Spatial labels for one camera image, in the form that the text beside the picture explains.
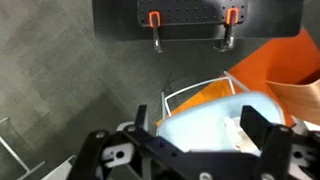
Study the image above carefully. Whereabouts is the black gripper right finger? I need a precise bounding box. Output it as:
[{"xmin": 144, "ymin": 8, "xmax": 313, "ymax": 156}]
[{"xmin": 239, "ymin": 105, "xmax": 295, "ymax": 180}]

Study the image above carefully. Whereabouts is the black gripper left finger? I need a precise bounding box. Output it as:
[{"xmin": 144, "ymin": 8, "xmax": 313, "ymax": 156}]
[{"xmin": 68, "ymin": 104, "xmax": 188, "ymax": 180}]

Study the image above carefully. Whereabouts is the bent plywood stool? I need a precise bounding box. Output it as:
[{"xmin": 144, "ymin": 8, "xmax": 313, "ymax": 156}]
[{"xmin": 265, "ymin": 68, "xmax": 320, "ymax": 127}]

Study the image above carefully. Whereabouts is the blue chair with mug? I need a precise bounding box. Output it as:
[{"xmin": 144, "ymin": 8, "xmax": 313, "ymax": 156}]
[{"xmin": 155, "ymin": 70, "xmax": 287, "ymax": 156}]

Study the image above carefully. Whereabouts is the orange black clamp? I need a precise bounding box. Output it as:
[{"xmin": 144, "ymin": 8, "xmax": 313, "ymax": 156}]
[
  {"xmin": 147, "ymin": 11, "xmax": 164, "ymax": 54},
  {"xmin": 214, "ymin": 7, "xmax": 240, "ymax": 53}
]

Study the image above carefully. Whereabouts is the black mounting platform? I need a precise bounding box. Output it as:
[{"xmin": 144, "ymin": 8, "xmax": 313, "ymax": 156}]
[{"xmin": 92, "ymin": 0, "xmax": 305, "ymax": 43}]

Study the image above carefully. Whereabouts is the metal legged bar stool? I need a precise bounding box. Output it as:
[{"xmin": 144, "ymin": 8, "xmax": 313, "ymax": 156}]
[{"xmin": 0, "ymin": 116, "xmax": 78, "ymax": 180}]

